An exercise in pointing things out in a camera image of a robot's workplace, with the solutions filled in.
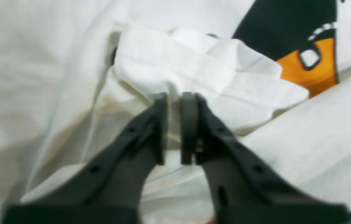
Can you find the white printed T-shirt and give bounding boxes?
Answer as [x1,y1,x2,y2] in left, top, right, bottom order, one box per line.
[0,0,351,224]

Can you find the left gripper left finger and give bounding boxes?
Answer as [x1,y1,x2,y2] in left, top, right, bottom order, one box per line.
[2,93,167,224]

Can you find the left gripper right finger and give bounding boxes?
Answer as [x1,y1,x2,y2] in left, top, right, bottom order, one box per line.
[180,92,351,224]

